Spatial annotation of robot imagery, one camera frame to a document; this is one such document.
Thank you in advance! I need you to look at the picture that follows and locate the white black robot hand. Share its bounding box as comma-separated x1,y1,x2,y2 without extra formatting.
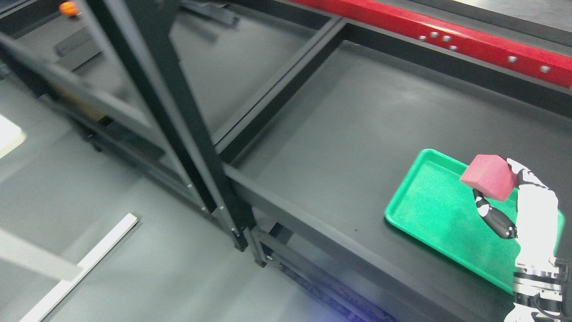
473,158,559,273

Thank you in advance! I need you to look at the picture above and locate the pink foam block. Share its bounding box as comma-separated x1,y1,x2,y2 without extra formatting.
460,154,517,202

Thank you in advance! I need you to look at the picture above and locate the green plastic tray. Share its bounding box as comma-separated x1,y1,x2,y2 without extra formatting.
384,148,565,295

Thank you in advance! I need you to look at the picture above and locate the black metal left shelf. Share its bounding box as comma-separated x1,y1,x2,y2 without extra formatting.
1,0,343,250

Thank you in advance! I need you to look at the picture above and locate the red metal beam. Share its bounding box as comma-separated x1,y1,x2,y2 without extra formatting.
300,0,572,89

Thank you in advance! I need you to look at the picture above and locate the white desk leg foot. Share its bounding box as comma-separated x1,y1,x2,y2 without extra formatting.
0,213,139,322

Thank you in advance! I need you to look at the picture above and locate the orange ball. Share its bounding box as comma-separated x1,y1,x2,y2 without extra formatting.
59,1,80,17

